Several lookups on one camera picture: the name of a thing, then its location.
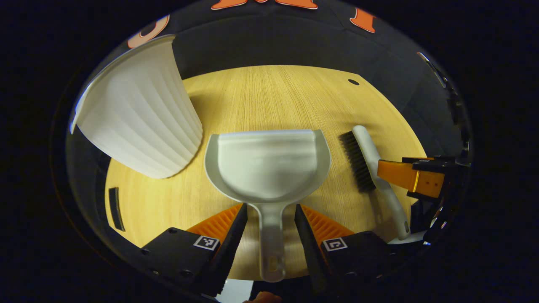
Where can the small white broom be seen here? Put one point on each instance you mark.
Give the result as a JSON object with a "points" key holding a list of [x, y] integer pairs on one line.
{"points": [[370, 151]]}

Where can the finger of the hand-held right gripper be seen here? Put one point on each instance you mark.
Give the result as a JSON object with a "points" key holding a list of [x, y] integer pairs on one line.
{"points": [[408, 176], [421, 159]]}

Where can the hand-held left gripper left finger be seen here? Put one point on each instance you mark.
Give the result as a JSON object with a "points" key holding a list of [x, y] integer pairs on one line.
{"points": [[229, 248]]}

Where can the white ribbed garbage bin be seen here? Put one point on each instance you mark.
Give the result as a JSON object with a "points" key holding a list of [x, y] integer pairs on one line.
{"points": [[139, 122]]}

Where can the white plastic dustpan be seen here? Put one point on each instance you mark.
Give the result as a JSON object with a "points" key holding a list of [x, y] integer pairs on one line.
{"points": [[269, 164]]}

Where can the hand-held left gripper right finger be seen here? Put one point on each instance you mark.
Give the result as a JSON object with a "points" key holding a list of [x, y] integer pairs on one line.
{"points": [[309, 248]]}

